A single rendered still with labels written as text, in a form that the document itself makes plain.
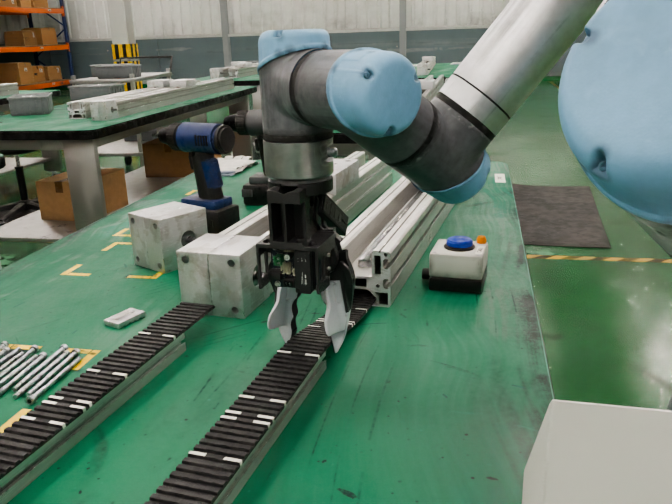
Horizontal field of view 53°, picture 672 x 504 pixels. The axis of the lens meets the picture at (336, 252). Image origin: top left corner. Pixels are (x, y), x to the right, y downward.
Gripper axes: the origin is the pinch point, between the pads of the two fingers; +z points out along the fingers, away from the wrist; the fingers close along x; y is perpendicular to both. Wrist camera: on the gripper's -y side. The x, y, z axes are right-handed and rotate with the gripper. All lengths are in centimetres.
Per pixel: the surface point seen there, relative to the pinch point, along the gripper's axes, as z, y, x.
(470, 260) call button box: -2.2, -26.3, 15.3
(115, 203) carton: 55, -252, -216
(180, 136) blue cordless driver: -16, -48, -45
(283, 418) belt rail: 2.0, 14.9, 2.0
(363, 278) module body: -1.0, -18.3, 1.0
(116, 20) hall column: -67, -938, -684
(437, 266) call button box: -0.9, -26.3, 10.4
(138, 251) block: 0.4, -26.1, -42.2
